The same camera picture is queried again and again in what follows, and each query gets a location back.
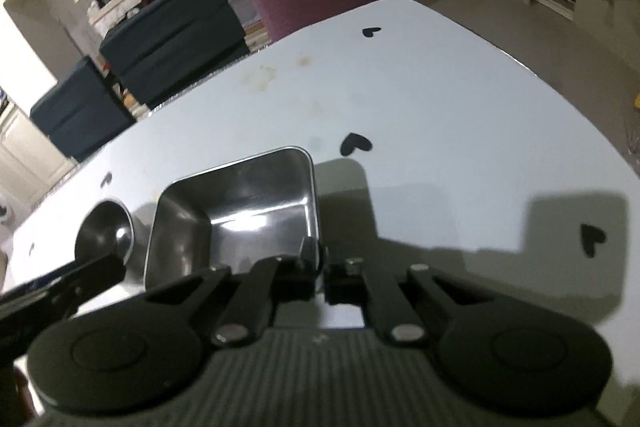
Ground rectangular steel tray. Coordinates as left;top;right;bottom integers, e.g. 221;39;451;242
144;146;321;291

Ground oval stainless steel bowl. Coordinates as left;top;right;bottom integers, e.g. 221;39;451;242
74;199;136;268

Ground white kitchen cabinets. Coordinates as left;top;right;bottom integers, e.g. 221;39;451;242
0;102;76;207

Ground dark blue chair left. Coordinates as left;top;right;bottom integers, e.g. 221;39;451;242
29;56;136;164

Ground dark blue chair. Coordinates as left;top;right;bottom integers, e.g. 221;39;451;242
100;0;250;108
29;56;136;164

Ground dark blue chair right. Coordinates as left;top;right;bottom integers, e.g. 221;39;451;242
100;0;250;108

